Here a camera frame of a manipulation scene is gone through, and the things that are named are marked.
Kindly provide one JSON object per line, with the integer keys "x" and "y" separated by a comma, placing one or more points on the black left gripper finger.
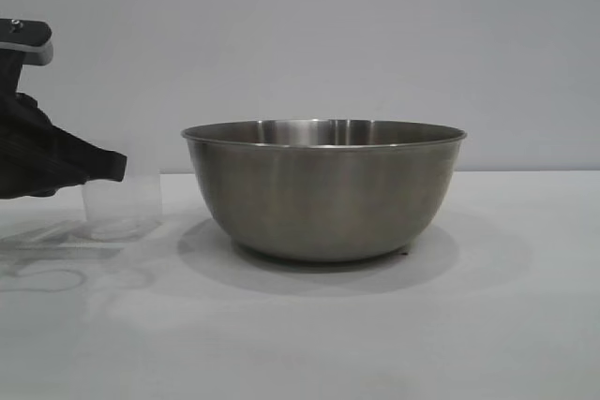
{"x": 28, "y": 193}

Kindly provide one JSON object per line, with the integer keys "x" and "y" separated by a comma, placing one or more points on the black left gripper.
{"x": 23, "y": 39}

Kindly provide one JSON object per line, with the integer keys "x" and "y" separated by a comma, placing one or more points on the clear plastic measuring cup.
{"x": 126, "y": 212}

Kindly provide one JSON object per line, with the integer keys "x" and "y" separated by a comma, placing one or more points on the stainless steel mixing bowl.
{"x": 323, "y": 194}

